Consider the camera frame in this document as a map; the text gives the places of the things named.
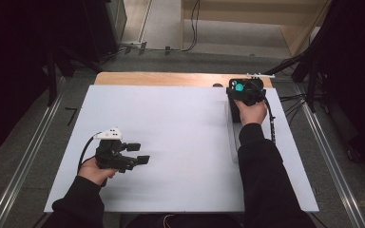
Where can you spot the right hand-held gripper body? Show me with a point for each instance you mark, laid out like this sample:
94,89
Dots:
254,90

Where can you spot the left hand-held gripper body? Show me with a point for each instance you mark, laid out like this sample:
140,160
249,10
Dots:
111,156

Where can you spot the clear plastic slotted tray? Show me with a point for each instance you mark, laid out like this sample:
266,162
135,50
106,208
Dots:
233,139

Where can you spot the person's right hand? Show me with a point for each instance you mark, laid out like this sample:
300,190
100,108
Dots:
253,114

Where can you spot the person's left hand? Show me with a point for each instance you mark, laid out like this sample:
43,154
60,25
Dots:
92,173

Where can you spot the white board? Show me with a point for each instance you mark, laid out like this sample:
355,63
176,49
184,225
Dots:
171,142

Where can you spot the black metal stand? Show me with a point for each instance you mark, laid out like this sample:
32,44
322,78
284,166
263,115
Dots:
312,82
51,79

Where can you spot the light wooden shelf unit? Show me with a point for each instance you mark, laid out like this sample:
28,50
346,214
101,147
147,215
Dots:
250,12

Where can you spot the dark curtain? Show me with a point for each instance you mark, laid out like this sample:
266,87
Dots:
12,63
355,79

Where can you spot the dark cabinet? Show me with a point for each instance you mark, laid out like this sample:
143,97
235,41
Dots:
104,28

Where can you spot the aluminium floor rail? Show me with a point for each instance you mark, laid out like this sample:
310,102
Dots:
25,161
332,164

